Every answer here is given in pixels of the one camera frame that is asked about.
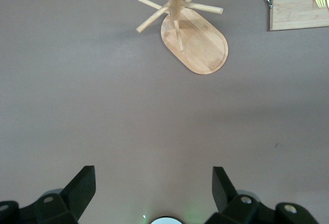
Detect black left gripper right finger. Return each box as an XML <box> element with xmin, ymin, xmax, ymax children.
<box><xmin>205</xmin><ymin>166</ymin><xmax>317</xmax><ymax>224</ymax></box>

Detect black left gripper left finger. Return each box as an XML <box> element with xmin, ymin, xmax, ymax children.
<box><xmin>0</xmin><ymin>165</ymin><xmax>97</xmax><ymax>224</ymax></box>

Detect brown table mat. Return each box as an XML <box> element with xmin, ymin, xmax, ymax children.
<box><xmin>0</xmin><ymin>0</ymin><xmax>329</xmax><ymax>224</ymax></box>

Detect wooden mug tree stand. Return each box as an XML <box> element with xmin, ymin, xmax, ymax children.
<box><xmin>136</xmin><ymin>0</ymin><xmax>229</xmax><ymax>76</ymax></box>

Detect bamboo cutting board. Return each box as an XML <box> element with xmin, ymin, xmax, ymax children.
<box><xmin>262</xmin><ymin>0</ymin><xmax>329</xmax><ymax>32</ymax></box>

